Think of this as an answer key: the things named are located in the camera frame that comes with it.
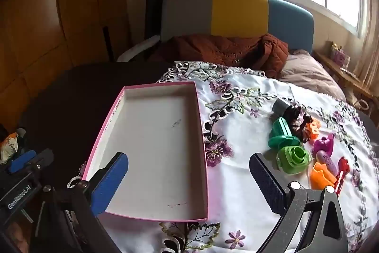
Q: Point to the purple oval toy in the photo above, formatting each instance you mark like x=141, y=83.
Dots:
x=325, y=161

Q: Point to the beige side curtain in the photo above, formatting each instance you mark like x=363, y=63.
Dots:
x=368, y=42

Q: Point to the wooden shelf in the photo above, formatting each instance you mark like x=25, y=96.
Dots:
x=340, y=72

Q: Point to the dark brown toy figure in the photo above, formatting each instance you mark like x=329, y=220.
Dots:
x=294, y=122

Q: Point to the pink cardboard box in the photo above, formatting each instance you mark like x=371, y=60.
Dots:
x=154, y=137

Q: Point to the red plastic toy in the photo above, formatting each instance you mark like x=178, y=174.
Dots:
x=343, y=168

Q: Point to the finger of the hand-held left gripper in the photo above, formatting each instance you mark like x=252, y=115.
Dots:
x=22, y=161

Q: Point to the magenta plastic mold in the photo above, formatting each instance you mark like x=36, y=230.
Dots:
x=322, y=144

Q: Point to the white embroidered floral tablecloth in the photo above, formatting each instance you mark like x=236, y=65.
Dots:
x=245, y=134

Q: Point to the white chair armrest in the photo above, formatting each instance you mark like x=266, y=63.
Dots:
x=136, y=50

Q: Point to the grey yellow blue headboard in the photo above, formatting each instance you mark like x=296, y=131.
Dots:
x=237, y=13

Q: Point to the light green plastic mold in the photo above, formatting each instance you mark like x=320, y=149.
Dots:
x=293, y=159

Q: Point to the wooden wardrobe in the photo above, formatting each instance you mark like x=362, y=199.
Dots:
x=59, y=18

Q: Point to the rust brown jacket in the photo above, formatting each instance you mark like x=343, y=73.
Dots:
x=213, y=51

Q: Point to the dark green plastic mold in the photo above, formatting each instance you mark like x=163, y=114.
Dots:
x=281, y=131

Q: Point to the grey plastic cylinder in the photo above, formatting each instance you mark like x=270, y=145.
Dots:
x=281, y=107

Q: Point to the purple gift box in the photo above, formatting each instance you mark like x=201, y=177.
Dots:
x=339, y=54

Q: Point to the orange plastic mold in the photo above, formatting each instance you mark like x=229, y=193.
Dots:
x=321, y=177

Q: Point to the orange linked cubes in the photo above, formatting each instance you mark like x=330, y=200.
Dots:
x=314, y=130

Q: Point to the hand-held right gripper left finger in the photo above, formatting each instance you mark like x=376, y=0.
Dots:
x=109, y=184

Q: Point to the colourful crumpled bag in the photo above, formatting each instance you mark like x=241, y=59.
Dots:
x=10, y=143

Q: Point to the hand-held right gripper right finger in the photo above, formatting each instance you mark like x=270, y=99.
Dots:
x=266, y=184

